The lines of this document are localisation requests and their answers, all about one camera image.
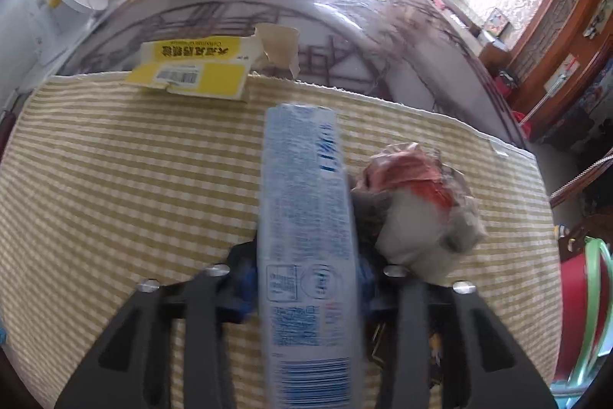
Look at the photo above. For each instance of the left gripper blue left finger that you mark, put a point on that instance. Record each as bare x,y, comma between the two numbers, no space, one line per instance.
129,365

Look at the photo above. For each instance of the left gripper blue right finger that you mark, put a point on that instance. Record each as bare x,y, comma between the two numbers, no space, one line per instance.
422,335

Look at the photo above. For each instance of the red white wrapper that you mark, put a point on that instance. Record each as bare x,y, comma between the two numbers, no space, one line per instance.
413,211

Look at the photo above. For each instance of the blue white toothpaste box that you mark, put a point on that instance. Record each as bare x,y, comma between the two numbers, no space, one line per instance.
307,264

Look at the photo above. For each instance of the yellow white carton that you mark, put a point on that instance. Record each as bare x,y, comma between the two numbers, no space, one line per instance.
215,67

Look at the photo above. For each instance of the red bin with green rim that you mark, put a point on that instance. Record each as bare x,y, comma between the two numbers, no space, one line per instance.
587,310

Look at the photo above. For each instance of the beige striped table mat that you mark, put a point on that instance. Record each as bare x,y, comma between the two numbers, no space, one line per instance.
104,184

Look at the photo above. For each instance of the dark wooden carved chair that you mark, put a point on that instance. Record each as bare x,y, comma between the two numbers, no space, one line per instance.
598,225

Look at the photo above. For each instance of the small red floor bin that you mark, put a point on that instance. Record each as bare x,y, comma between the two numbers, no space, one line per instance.
505,84

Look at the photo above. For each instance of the wooden TV cabinet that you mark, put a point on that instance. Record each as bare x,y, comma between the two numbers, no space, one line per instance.
492,52

